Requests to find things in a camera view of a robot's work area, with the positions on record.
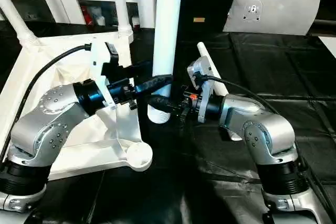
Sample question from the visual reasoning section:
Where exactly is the white plastic table leg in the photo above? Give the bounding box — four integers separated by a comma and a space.
146, 0, 185, 124
0, 0, 42, 48
196, 41, 244, 141
111, 0, 134, 43

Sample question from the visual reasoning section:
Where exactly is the white plastic table top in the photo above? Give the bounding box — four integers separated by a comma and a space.
0, 31, 154, 182

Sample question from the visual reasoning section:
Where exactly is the red bottle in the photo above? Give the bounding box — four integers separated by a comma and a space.
80, 5, 95, 25

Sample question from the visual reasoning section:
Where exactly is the black padded work mat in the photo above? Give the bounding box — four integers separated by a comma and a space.
0, 22, 336, 224

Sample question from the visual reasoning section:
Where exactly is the grey printed cushion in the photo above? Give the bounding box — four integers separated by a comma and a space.
223, 0, 323, 36

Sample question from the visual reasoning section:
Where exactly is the white flat board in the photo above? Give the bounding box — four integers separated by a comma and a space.
318, 35, 336, 60

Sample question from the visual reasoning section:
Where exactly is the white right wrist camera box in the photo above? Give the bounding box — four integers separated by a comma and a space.
186, 56, 215, 124

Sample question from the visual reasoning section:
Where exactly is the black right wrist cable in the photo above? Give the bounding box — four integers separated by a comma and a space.
198, 75, 336, 217

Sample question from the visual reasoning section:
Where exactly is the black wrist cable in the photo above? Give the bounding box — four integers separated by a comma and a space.
0, 42, 92, 167
198, 75, 336, 217

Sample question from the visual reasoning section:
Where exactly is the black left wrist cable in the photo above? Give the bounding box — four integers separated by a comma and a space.
0, 42, 92, 167

